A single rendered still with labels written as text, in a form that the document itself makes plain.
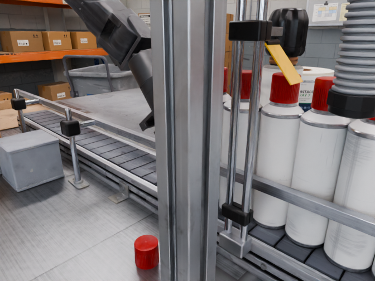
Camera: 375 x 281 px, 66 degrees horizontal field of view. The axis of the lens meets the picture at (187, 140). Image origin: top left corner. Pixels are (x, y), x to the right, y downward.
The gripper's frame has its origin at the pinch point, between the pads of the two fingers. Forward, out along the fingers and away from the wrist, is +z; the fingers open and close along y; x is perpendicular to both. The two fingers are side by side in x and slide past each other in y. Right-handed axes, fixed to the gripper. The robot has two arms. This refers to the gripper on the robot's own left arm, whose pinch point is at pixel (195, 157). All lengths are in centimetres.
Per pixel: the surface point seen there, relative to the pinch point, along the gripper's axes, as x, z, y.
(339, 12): 60, -104, 411
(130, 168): 14.6, -4.6, -3.3
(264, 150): -13.8, 4.1, -1.7
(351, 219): -20.4, 13.9, -4.2
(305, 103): 2, -1, 51
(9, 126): 68, -42, -6
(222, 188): -5.1, 6.2, -2.8
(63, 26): 349, -321, 200
